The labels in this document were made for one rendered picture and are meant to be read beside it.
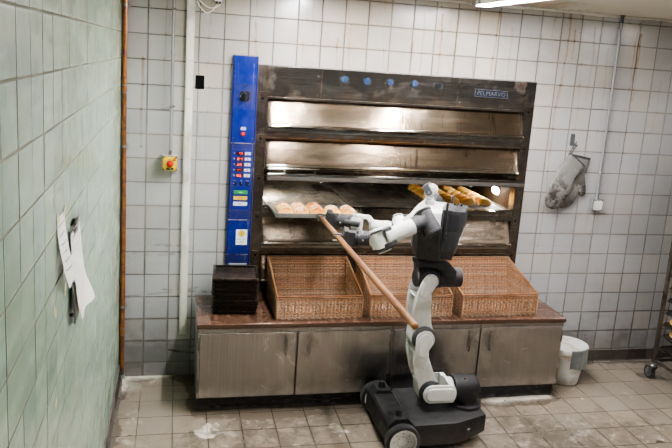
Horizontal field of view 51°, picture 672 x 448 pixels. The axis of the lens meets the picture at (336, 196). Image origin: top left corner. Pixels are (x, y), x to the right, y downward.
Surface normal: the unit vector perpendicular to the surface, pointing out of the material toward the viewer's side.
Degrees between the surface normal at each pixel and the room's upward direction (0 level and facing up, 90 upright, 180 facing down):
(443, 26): 90
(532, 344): 93
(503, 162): 70
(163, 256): 90
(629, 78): 90
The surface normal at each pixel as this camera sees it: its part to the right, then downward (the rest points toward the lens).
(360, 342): 0.22, 0.21
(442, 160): 0.22, -0.15
